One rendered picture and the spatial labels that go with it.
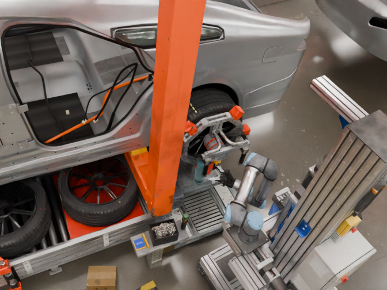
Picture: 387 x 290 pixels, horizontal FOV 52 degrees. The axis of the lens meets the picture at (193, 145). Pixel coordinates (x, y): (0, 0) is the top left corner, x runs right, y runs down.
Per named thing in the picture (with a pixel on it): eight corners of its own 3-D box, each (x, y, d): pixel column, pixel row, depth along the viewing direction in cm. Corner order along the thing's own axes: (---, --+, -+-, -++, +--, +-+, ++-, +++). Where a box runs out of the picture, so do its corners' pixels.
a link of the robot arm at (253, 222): (257, 238, 265) (262, 229, 255) (238, 230, 268) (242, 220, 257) (262, 224, 273) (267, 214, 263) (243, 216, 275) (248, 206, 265)
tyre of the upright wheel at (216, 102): (183, 151, 373) (240, 109, 363) (194, 170, 361) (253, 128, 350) (146, 123, 319) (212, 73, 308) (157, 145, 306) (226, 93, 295)
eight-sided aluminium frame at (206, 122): (231, 149, 358) (245, 106, 316) (234, 155, 354) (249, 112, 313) (176, 166, 338) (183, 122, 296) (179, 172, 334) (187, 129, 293)
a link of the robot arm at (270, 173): (285, 161, 281) (265, 203, 314) (270, 155, 283) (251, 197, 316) (281, 171, 273) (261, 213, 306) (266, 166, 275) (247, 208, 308)
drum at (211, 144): (215, 140, 335) (218, 129, 324) (227, 159, 324) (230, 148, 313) (200, 144, 330) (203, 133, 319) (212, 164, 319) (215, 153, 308)
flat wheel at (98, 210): (110, 152, 377) (109, 136, 359) (153, 199, 350) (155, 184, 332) (46, 188, 343) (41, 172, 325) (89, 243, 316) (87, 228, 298)
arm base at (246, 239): (262, 238, 277) (266, 231, 270) (246, 248, 271) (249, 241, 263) (250, 221, 285) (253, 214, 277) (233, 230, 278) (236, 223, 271)
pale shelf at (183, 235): (179, 220, 323) (180, 218, 320) (189, 238, 313) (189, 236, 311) (129, 239, 307) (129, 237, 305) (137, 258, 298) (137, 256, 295)
